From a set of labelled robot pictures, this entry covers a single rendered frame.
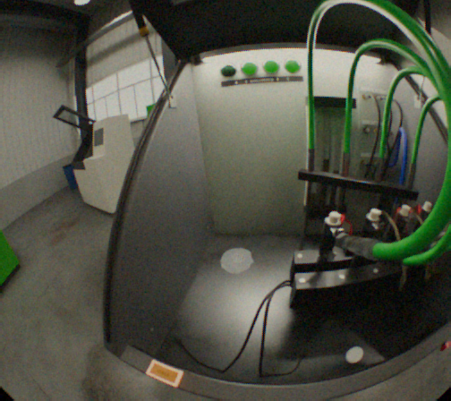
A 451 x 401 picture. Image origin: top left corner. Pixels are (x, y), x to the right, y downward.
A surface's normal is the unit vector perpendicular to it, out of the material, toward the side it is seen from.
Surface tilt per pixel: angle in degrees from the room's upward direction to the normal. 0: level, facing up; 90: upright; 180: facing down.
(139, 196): 90
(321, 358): 0
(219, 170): 90
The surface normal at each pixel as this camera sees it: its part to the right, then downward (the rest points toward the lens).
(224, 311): -0.11, -0.93
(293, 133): -0.24, 0.36
